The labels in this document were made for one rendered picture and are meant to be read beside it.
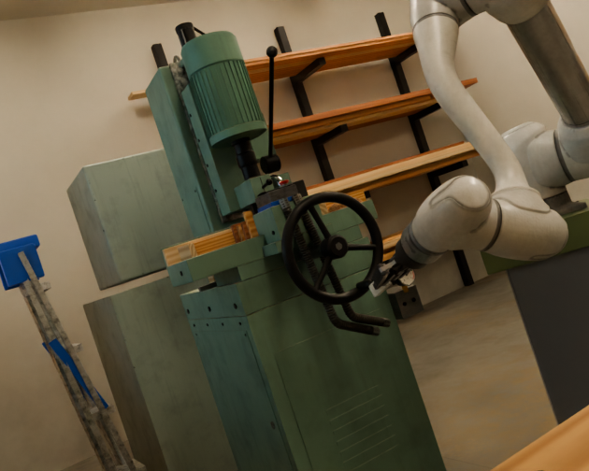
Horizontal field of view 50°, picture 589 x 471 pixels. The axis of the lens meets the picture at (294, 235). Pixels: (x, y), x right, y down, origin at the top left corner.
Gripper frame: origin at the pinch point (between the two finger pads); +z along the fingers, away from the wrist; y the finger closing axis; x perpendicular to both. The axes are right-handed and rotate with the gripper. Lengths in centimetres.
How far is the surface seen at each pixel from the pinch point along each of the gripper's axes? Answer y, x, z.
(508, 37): -325, -183, 175
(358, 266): -16.7, -14.4, 31.6
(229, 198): 5, -53, 44
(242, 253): 16.0, -27.7, 26.5
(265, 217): 8.3, -33.1, 20.0
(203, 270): 27.8, -26.8, 26.8
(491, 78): -323, -172, 209
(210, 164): 6, -65, 43
